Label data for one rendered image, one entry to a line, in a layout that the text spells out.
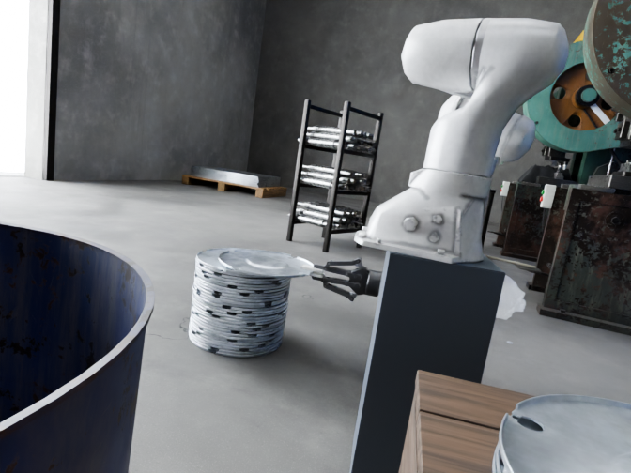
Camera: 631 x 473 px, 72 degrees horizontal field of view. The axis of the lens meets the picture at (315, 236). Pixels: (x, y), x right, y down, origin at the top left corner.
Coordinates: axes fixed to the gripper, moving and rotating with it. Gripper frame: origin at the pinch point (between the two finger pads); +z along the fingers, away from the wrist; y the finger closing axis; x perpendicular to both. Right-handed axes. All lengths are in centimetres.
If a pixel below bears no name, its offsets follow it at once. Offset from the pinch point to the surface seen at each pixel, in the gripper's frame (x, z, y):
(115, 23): -319, 313, 144
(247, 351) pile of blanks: 10.4, 13.5, -24.4
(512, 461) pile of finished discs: 91, -34, 12
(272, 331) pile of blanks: 6.2, 7.9, -18.7
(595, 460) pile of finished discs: 88, -41, 12
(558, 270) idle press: -103, -100, -3
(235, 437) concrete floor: 46, 2, -26
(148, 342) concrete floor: 17, 41, -26
